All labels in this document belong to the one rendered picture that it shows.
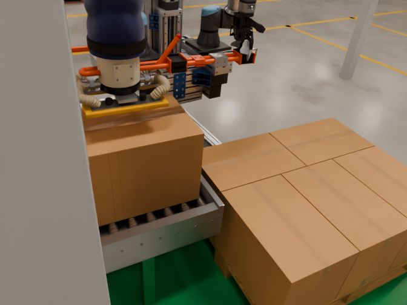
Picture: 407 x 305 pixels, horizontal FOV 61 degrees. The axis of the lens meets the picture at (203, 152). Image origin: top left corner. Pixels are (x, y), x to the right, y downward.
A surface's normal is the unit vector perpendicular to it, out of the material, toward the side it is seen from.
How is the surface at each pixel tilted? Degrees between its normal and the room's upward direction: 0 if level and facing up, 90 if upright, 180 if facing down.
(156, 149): 90
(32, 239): 90
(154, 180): 90
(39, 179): 90
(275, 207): 0
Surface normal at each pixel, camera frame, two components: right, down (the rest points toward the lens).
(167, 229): 0.45, 0.55
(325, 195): 0.07, -0.81
